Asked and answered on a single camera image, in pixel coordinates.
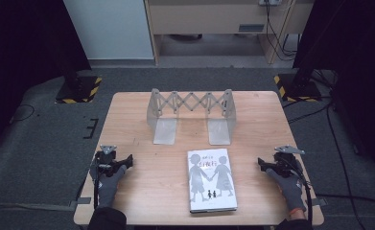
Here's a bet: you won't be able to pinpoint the black looped floor cable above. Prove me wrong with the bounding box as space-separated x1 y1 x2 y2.
10 103 36 125

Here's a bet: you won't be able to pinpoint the black hanging cables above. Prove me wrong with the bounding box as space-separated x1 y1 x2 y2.
264 3 300 62

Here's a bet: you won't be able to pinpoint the person's left hand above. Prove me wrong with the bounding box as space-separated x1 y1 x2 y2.
90 164 128 210

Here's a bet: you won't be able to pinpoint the light wooden desk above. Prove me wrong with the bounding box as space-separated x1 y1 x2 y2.
144 0 315 66

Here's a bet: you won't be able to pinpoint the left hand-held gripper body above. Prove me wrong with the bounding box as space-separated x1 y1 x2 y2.
93 144 126 178

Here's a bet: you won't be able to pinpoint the white panel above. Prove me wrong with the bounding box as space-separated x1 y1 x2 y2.
62 0 154 61

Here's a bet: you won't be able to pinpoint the grey expandable metal bookend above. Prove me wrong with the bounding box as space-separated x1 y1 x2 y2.
146 88 237 147

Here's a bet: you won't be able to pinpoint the black yellow-striped stand base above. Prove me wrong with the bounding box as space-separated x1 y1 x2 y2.
273 73 323 104
55 76 103 104

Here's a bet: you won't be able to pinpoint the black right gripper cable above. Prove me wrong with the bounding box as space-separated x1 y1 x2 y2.
285 156 314 224

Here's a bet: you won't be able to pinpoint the person's right hand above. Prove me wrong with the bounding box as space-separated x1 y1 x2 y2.
266 168 308 217

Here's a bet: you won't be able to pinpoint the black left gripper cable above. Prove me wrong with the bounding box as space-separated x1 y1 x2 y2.
92 159 101 210

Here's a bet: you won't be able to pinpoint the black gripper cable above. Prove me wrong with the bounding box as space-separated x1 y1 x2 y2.
285 156 314 224
92 159 101 210

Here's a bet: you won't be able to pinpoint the dark curtain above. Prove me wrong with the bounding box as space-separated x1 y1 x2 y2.
293 0 375 183
0 0 92 161

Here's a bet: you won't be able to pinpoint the black stand pole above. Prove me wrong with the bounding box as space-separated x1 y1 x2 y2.
293 0 347 89
59 0 82 92

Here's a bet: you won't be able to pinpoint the white book with grey silhouettes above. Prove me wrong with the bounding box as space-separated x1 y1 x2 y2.
187 148 239 215

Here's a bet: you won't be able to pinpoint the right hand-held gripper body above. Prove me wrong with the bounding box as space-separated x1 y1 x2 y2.
270 145 306 178

